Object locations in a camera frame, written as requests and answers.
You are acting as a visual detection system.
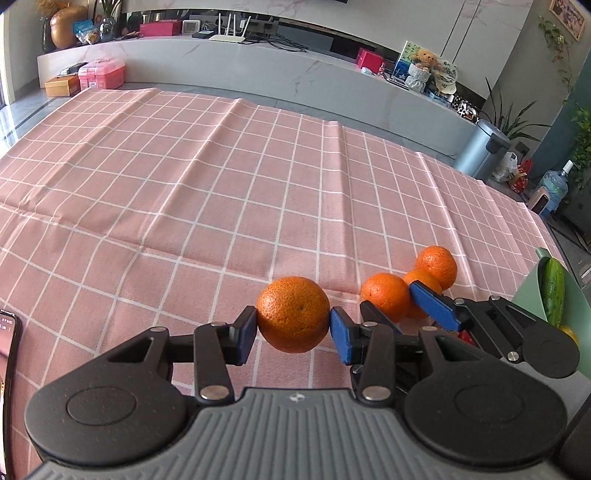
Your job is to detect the red box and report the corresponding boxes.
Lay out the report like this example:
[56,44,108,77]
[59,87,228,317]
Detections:
[355,50,387,73]

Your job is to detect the green cucumber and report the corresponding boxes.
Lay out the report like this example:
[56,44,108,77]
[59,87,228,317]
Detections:
[540,257,566,328]

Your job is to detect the white knitted pot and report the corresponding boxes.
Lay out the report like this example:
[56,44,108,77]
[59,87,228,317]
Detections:
[406,63,431,91]

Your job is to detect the pink checked cloth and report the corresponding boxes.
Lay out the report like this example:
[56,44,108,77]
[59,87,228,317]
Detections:
[0,88,568,480]

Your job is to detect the hanging ivy plant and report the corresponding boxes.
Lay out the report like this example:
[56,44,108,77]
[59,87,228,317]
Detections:
[538,16,574,89]

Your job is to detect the blue water bottle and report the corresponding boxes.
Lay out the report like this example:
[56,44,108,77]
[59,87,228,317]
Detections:
[538,161,576,217]

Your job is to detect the grey pedal trash can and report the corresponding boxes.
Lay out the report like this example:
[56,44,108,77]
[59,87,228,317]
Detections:
[455,119,512,179]

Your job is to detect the pink storage box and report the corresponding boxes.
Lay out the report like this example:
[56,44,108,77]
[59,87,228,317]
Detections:
[78,60,126,91]

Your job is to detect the blue landscape picture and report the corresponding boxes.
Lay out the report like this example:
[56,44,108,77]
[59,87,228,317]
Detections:
[392,41,419,80]

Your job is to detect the magenta flat box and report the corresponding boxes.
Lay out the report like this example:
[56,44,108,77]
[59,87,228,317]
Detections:
[139,21,182,38]

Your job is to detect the orange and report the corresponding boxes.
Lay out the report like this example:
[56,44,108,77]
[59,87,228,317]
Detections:
[416,246,458,291]
[360,272,411,324]
[256,276,331,354]
[403,269,444,320]

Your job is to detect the red gift bag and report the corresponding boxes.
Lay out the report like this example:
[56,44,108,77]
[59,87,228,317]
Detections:
[508,159,534,193]

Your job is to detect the orange cardboard box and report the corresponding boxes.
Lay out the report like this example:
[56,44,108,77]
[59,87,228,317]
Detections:
[44,75,82,97]

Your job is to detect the trailing green plant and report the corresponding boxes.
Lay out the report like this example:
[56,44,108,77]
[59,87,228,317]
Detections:
[563,102,591,191]

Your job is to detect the small pink heater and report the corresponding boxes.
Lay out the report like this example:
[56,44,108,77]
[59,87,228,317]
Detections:
[529,187,553,214]

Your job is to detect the white router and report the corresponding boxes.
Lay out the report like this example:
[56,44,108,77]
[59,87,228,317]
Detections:
[210,14,253,45]

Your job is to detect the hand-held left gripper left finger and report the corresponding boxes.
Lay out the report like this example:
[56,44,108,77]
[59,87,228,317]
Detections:
[95,305,258,404]

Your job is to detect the cow pattern ornament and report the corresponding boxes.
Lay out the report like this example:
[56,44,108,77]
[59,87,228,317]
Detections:
[455,99,481,123]

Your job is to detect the blue snack bag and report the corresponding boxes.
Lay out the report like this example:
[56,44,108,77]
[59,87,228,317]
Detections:
[73,19,100,46]

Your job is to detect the white plastic bag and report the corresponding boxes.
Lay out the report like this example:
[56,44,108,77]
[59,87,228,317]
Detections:
[492,151,519,182]

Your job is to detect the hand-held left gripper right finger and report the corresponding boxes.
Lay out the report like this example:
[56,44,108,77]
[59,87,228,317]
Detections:
[329,306,502,403]

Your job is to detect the dark tall vase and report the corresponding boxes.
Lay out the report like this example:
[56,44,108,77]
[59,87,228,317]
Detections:
[41,16,56,54]

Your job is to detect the green bowl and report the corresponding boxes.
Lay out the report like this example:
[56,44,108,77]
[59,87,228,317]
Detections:
[508,247,591,352]

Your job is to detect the brown teddy bear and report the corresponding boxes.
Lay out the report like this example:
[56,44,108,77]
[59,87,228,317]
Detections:
[411,48,437,70]

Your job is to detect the white marble tv cabinet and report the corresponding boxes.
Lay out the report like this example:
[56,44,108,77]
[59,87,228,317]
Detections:
[37,34,482,163]

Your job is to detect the brown round vase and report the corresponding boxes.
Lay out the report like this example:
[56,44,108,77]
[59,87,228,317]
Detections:
[50,7,88,49]

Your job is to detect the long-leaf potted plant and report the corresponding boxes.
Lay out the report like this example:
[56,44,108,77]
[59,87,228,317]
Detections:
[480,78,551,145]

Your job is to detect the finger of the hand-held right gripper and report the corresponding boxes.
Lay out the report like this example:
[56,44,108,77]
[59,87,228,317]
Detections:
[409,281,546,364]
[360,300,402,334]

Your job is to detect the framed wall picture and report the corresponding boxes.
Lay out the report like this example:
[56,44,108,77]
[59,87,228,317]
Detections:
[549,0,588,42]

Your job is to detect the black cables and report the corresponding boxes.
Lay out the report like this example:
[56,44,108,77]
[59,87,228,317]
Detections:
[256,37,311,51]

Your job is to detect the black smartphone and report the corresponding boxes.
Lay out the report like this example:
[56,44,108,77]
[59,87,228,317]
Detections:
[0,310,22,480]

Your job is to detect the dried flowers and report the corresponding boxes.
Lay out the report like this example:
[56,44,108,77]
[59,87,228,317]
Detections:
[37,0,71,19]

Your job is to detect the round printed fan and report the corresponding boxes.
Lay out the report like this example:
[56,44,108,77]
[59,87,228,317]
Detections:
[434,58,459,94]

